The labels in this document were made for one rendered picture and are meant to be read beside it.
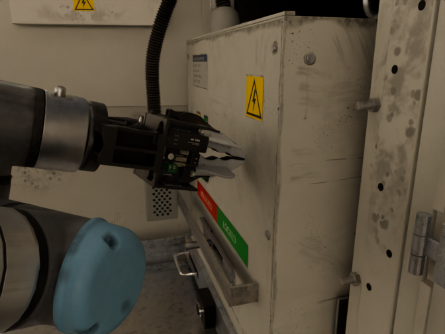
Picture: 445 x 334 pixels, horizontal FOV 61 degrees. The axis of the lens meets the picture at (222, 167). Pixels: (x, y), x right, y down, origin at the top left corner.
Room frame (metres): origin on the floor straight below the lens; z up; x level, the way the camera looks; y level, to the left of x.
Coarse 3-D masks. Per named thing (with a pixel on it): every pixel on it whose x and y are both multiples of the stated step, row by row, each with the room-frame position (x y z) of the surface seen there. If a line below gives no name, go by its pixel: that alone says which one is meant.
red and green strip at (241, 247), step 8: (200, 184) 0.75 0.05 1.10; (200, 192) 0.75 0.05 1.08; (208, 200) 0.68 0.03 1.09; (208, 208) 0.68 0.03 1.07; (216, 208) 0.63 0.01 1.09; (216, 216) 0.63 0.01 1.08; (224, 216) 0.58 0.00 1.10; (224, 224) 0.58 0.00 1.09; (224, 232) 0.58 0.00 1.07; (232, 232) 0.54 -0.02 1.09; (232, 240) 0.54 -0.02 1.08; (240, 240) 0.50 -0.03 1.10; (240, 248) 0.50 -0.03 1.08; (240, 256) 0.50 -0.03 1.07
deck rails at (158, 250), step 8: (152, 240) 0.86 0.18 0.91; (160, 240) 0.87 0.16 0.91; (168, 240) 0.87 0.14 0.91; (176, 240) 0.88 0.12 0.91; (184, 240) 0.89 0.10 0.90; (144, 248) 0.86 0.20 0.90; (152, 248) 0.86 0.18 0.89; (160, 248) 0.87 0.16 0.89; (168, 248) 0.87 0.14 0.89; (176, 248) 0.88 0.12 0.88; (184, 248) 0.89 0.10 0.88; (152, 256) 0.86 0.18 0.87; (160, 256) 0.87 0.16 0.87; (168, 256) 0.87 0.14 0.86; (184, 256) 0.89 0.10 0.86; (152, 264) 0.85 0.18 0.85; (160, 264) 0.85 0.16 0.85; (168, 264) 0.85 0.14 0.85; (184, 264) 0.85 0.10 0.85
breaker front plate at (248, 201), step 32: (256, 32) 0.46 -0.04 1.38; (192, 64) 0.80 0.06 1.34; (224, 64) 0.58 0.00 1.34; (256, 64) 0.46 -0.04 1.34; (192, 96) 0.81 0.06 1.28; (224, 96) 0.58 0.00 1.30; (224, 128) 0.58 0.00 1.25; (256, 128) 0.45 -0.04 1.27; (256, 160) 0.45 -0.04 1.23; (192, 192) 0.83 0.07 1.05; (224, 192) 0.58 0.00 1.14; (256, 192) 0.45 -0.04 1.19; (256, 224) 0.44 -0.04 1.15; (224, 256) 0.56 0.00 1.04; (256, 256) 0.44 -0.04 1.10; (256, 320) 0.44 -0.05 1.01
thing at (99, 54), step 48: (0, 0) 0.92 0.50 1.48; (48, 0) 0.91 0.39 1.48; (96, 0) 0.93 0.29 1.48; (144, 0) 0.94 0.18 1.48; (192, 0) 0.98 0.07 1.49; (0, 48) 0.92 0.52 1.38; (48, 48) 0.94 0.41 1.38; (96, 48) 0.95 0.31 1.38; (144, 48) 0.97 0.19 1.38; (96, 96) 0.95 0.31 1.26; (144, 96) 0.97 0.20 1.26; (48, 192) 0.93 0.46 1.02; (96, 192) 0.95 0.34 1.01; (144, 240) 0.96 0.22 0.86
